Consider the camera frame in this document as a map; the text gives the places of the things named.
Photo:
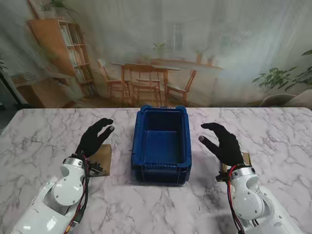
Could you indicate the cardboard package blue-logo label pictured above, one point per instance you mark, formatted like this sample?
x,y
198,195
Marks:
x,y
104,158

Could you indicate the blue plastic turnover box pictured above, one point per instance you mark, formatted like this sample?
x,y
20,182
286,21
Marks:
x,y
162,146

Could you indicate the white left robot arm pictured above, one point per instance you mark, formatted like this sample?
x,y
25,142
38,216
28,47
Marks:
x,y
65,185

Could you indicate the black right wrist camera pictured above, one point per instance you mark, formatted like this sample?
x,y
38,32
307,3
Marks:
x,y
220,177

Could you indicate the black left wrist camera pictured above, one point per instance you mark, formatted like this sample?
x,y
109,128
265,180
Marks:
x,y
96,168

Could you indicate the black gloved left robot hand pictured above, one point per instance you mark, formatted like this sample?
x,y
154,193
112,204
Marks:
x,y
91,139

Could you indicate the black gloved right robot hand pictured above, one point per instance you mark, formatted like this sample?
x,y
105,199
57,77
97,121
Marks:
x,y
228,148

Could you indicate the cardboard package black-banded label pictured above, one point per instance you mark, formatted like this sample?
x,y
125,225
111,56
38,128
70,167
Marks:
x,y
246,159

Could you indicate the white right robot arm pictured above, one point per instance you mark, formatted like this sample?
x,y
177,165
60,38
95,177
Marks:
x,y
246,202

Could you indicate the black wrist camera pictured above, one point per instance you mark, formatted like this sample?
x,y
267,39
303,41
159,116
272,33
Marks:
x,y
96,168
220,177

